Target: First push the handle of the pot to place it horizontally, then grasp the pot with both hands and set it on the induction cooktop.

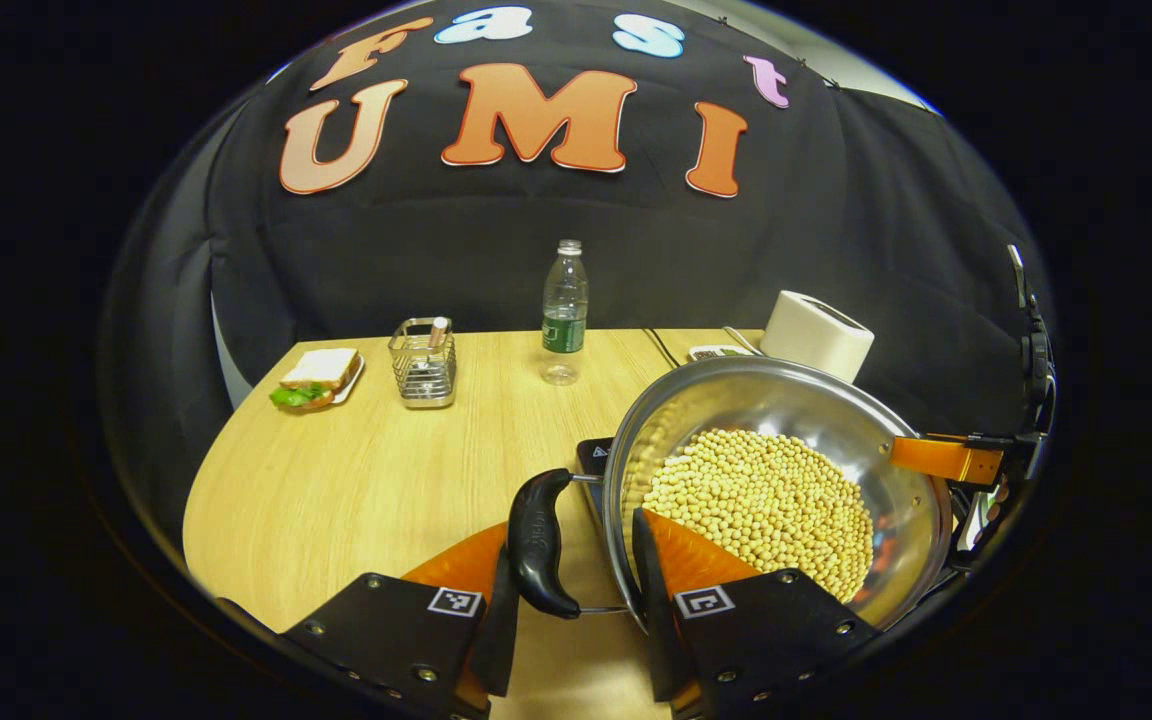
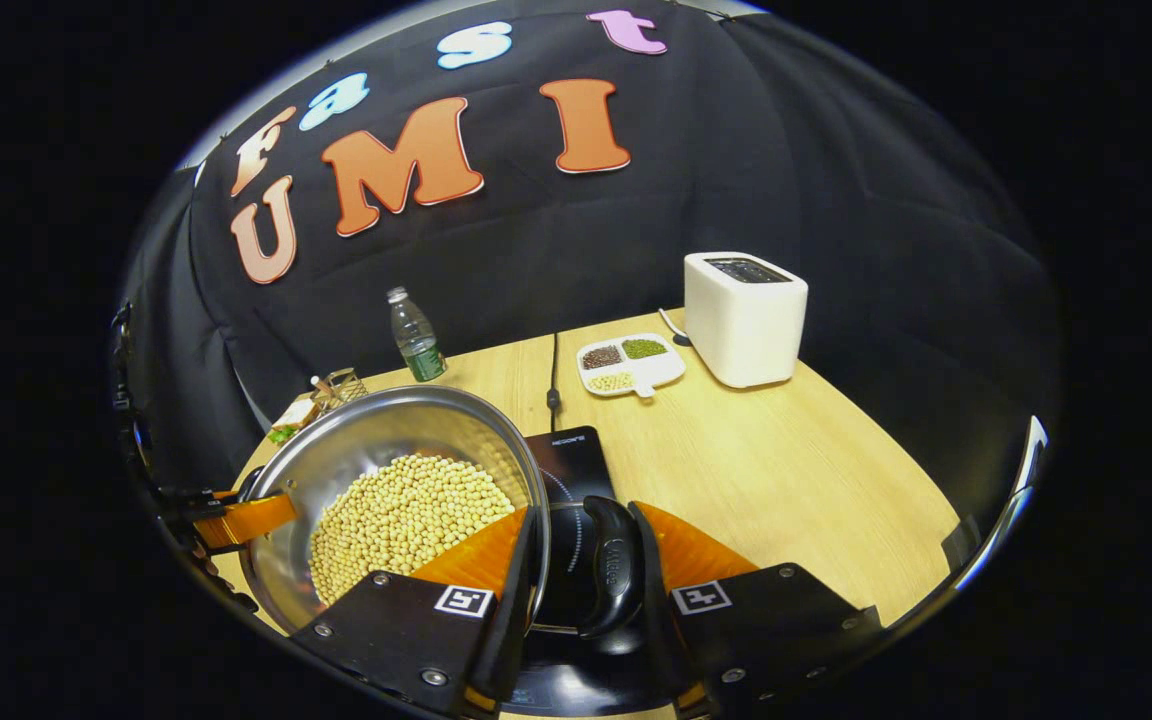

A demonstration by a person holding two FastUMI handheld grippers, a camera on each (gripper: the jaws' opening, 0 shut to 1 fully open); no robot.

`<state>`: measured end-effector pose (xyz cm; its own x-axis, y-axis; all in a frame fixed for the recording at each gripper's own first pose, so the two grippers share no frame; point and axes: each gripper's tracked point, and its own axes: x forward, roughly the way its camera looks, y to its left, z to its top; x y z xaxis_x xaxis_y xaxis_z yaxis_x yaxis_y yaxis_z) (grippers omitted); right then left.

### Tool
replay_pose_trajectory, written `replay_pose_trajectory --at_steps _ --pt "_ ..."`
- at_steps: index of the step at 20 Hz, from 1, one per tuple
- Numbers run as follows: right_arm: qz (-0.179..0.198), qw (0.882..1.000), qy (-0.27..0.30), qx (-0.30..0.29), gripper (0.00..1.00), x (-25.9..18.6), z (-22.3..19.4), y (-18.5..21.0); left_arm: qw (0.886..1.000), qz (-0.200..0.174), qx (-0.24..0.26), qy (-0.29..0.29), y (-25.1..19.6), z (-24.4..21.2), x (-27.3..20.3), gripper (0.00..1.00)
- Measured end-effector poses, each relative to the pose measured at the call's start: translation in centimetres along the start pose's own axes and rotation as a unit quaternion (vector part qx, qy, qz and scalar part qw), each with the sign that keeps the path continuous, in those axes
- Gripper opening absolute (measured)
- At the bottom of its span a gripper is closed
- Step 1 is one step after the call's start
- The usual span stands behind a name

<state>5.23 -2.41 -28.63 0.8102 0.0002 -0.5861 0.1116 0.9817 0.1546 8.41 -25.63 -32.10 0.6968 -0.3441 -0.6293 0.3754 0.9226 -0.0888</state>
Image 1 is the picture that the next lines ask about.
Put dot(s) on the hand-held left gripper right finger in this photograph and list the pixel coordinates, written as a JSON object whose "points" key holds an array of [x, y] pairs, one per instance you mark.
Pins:
{"points": [[651, 620]]}

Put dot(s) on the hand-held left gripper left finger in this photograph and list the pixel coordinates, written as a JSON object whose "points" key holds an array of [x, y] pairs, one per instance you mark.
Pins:
{"points": [[496, 640]]}

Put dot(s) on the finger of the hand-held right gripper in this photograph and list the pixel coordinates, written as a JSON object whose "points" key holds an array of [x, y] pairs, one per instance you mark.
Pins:
{"points": [[946, 460]]}

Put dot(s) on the black induction cooktop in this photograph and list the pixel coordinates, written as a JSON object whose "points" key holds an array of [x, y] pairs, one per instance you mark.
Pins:
{"points": [[593, 460]]}

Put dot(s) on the pile of soybeans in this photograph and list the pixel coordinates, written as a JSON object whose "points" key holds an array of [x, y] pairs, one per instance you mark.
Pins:
{"points": [[766, 500]]}

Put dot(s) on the white toaster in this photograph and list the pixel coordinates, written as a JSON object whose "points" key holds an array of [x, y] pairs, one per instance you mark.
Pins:
{"points": [[816, 335]]}

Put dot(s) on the white divided dish of beans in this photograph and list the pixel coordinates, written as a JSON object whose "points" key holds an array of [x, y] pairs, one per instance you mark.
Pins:
{"points": [[721, 352]]}

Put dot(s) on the small white plate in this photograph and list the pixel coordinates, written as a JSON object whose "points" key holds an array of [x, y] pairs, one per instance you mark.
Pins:
{"points": [[356, 375]]}

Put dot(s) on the brown stick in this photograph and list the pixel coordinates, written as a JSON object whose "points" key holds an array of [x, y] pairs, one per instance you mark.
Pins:
{"points": [[437, 332]]}

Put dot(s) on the sandwich with lettuce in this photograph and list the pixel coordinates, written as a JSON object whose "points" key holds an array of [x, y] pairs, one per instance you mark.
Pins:
{"points": [[311, 378]]}

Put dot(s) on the clear plastic water bottle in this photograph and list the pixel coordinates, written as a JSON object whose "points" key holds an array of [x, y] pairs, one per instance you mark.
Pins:
{"points": [[564, 310]]}

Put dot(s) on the black backdrop cloth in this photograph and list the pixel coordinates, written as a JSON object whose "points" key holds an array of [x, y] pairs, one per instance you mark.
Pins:
{"points": [[536, 250]]}

